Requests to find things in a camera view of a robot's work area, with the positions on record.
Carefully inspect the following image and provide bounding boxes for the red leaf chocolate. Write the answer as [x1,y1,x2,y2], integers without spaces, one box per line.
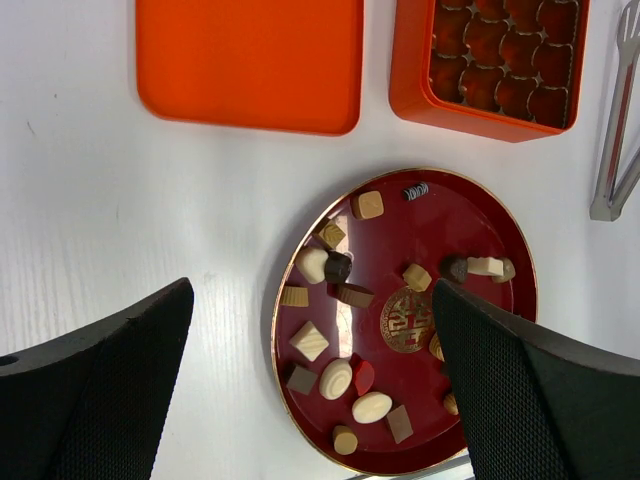
[350,355,375,397]

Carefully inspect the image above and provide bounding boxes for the white heart chocolate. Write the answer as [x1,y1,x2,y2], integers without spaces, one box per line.
[295,247,329,285]

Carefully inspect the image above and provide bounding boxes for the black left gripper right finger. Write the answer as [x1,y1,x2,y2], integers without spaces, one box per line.
[432,280,639,479]

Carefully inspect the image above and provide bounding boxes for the tan leaf pattern chocolate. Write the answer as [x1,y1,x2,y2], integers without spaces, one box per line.
[312,219,346,250]

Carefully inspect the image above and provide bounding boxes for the orange chocolate box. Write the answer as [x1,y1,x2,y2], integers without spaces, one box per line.
[389,0,590,143]

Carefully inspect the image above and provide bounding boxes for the round red plate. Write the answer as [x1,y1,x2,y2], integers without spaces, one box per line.
[270,168,538,476]

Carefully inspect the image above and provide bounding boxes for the brown square chocolate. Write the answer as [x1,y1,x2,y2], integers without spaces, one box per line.
[285,363,318,395]

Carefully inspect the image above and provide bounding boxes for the orange tin lid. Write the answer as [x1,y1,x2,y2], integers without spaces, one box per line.
[135,1,364,136]

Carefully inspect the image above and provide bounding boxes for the dark heart chocolate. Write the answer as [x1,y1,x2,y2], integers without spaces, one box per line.
[439,255,468,285]

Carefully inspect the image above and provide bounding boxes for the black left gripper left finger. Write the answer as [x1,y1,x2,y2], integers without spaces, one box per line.
[1,278,194,479]

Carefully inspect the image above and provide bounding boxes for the tan heart chocolate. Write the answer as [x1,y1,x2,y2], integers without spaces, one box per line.
[492,257,516,284]

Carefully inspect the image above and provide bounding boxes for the tan hexagon chocolate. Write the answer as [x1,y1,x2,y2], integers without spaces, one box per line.
[402,263,432,292]

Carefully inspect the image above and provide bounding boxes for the white swirl oval chocolate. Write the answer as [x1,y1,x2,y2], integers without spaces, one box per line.
[319,359,353,400]

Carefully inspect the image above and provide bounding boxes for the light brown diamond chocolate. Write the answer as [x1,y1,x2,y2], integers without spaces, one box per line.
[385,405,413,444]

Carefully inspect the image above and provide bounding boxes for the tan cylinder chocolate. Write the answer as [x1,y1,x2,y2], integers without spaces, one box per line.
[332,425,358,456]

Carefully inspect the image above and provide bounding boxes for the tan square chocolate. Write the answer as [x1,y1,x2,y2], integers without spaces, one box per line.
[351,190,384,220]

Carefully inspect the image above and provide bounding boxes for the black white striped chocolate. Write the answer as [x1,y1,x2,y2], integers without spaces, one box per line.
[402,182,429,201]

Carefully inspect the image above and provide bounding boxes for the white bar chocolate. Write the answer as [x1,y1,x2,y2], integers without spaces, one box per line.
[467,257,504,277]

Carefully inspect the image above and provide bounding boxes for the tan shell chocolate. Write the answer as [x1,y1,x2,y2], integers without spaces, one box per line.
[428,333,445,362]

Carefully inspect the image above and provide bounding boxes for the tan fluted cup chocolate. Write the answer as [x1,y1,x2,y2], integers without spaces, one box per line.
[279,285,309,308]

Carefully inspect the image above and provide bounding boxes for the dark round chocolate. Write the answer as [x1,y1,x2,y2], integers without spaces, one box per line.
[324,251,352,284]

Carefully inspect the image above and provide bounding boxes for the metal serving tongs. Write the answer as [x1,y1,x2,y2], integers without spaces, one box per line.
[589,1,639,222]

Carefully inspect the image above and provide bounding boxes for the white square chocolate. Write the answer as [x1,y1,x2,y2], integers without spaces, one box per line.
[289,321,329,362]

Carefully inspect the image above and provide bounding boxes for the brown cup chocolate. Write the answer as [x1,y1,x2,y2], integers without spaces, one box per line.
[327,283,374,308]

